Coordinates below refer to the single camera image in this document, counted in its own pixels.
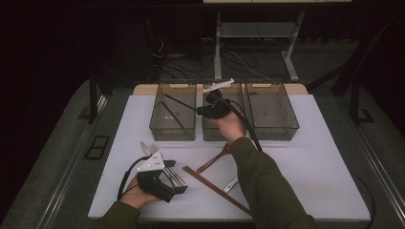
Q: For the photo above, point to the black metal stand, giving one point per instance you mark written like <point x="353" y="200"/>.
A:
<point x="355" y="101"/>
<point x="93" y="101"/>

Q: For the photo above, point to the person's left hand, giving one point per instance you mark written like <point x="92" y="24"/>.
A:
<point x="135" y="196"/>

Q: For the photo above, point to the clear grey plastic bin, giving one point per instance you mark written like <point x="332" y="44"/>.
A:
<point x="270" y="111"/>
<point x="239" y="92"/>
<point x="159" y="120"/>

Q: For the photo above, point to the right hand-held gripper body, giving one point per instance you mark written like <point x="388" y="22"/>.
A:
<point x="218" y="109"/>

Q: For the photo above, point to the white standing desk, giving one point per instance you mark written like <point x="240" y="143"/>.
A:
<point x="217" y="47"/>

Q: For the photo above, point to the metal floor rail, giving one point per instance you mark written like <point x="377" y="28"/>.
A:
<point x="62" y="191"/>
<point x="387" y="178"/>

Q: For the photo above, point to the person's right hand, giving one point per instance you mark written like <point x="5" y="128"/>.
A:
<point x="229" y="127"/>

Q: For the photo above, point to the metal fork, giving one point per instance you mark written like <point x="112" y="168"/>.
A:
<point x="154" y="149"/>

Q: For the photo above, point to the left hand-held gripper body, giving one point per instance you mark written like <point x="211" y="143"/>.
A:
<point x="154" y="185"/>

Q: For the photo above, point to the white table mat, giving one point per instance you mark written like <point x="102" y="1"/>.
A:
<point x="318" y="159"/>

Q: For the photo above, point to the brown wooden spoon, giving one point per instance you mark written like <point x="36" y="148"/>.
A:
<point x="211" y="161"/>

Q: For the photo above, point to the white ceramic spoon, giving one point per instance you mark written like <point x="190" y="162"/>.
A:
<point x="228" y="187"/>

